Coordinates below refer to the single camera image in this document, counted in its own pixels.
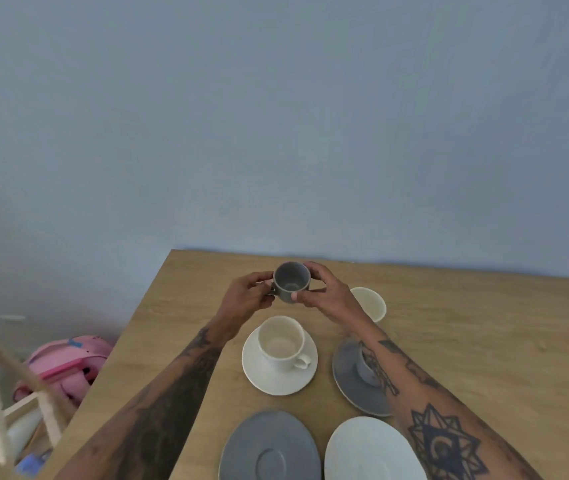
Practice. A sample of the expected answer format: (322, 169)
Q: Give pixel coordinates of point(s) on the person's left hand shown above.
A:
(242, 299)

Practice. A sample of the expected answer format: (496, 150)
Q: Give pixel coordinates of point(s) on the person's right hand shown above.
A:
(332, 297)

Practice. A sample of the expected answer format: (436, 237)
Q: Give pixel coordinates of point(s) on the person's right thumb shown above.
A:
(304, 296)

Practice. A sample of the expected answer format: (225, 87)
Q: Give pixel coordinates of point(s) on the person's left thumb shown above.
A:
(259, 278)

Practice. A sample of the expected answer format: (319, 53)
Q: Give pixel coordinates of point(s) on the small grey cup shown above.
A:
(291, 281)

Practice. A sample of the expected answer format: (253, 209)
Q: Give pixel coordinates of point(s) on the person's right forearm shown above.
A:
(424, 399)

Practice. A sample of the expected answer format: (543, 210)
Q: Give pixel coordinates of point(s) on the person's left forearm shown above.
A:
(162, 399)

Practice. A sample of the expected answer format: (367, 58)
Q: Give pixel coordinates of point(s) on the white saucer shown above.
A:
(279, 364)
(368, 452)

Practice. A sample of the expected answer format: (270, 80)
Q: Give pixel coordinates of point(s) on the grey saucer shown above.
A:
(359, 382)
(270, 447)

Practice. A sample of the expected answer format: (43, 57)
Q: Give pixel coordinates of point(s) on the pink backpack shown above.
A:
(64, 364)

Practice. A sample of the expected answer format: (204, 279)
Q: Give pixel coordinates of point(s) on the white bottle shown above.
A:
(23, 428)

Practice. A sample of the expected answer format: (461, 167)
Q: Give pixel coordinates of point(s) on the blue object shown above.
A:
(32, 463)

